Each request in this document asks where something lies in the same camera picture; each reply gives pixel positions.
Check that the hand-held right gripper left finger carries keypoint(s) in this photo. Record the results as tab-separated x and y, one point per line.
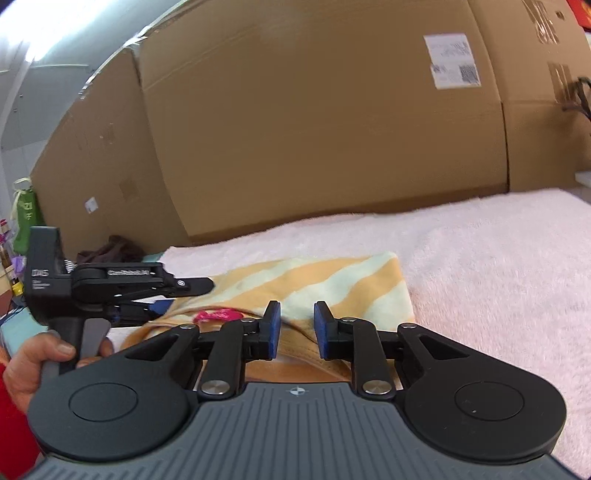
274	330

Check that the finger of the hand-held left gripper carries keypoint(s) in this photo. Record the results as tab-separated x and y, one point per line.
189	286
143	311

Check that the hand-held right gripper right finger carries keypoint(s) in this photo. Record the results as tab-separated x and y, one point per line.
321	330

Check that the orange striped shirt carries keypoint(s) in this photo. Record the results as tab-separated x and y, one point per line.
346	286

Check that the person's left forearm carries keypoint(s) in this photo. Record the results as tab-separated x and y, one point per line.
11	429

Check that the person's left hand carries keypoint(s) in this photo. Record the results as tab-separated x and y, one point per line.
27	374

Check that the dark striped cloth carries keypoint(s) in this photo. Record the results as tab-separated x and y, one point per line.
68	265

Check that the teal cloth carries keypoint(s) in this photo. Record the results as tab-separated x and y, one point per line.
154	258

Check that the dark brown cloth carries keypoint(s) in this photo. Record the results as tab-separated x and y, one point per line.
111	251

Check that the green paper bag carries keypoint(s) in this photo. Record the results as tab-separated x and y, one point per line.
25	217

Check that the small white label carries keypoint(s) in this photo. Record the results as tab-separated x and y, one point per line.
91	205

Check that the cardboard box with small label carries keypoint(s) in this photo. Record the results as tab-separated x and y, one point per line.
101	152

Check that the pink towel blanket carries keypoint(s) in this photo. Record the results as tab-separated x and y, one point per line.
485	277

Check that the large cardboard box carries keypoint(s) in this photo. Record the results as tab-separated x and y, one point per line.
300	138

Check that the white label with square code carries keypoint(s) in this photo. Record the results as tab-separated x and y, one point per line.
455	74

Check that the cardboard box with clear tape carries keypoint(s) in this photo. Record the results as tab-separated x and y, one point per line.
545	138

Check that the white side table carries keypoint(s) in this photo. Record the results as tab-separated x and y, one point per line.
584	179

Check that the white shipping label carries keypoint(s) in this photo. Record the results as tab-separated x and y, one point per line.
447	48

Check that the clear tape patch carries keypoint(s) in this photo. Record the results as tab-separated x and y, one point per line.
559	83

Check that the red-leaf potted plant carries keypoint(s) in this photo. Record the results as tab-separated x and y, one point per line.
579	94

